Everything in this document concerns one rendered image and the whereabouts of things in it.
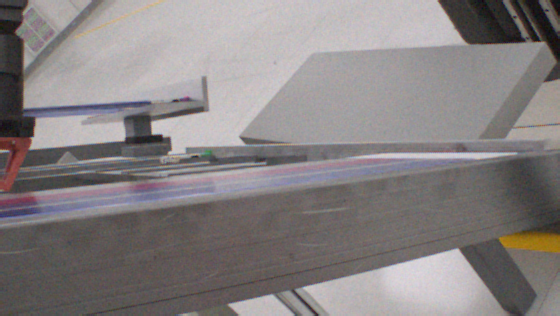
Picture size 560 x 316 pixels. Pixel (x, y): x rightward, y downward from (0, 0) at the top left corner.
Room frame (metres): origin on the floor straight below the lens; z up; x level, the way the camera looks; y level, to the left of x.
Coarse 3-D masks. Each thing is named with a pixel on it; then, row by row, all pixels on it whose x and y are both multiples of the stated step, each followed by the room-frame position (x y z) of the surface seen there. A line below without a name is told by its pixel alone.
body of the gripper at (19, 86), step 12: (0, 84) 0.93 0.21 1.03; (12, 84) 0.93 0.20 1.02; (0, 96) 0.92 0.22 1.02; (12, 96) 0.93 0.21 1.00; (0, 108) 0.92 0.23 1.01; (12, 108) 0.92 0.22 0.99; (0, 120) 0.89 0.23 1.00; (12, 120) 0.90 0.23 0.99; (24, 120) 0.90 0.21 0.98; (0, 132) 0.92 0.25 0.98
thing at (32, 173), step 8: (208, 152) 1.01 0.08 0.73; (128, 160) 0.97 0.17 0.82; (136, 160) 0.97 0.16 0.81; (144, 160) 0.98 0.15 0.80; (152, 160) 0.98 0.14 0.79; (160, 160) 0.98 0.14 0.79; (48, 168) 0.94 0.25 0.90; (56, 168) 0.93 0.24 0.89; (64, 168) 0.94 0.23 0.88; (72, 168) 0.94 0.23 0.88; (80, 168) 0.94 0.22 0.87; (88, 168) 0.95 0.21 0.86; (96, 168) 0.95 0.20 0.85; (104, 168) 0.95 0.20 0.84; (112, 168) 0.96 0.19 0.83; (0, 176) 0.91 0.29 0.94; (16, 176) 0.91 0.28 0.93; (24, 176) 0.92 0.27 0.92; (32, 176) 0.92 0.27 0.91; (40, 176) 0.92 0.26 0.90; (48, 176) 0.93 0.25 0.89
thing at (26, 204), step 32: (352, 160) 0.59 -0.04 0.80; (384, 160) 0.55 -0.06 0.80; (416, 160) 0.52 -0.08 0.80; (448, 160) 0.49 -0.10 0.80; (32, 192) 0.53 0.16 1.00; (64, 192) 0.50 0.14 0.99; (96, 192) 0.48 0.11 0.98; (128, 192) 0.45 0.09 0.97; (160, 192) 0.43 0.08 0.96; (192, 192) 0.41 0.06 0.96; (224, 192) 0.41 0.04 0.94
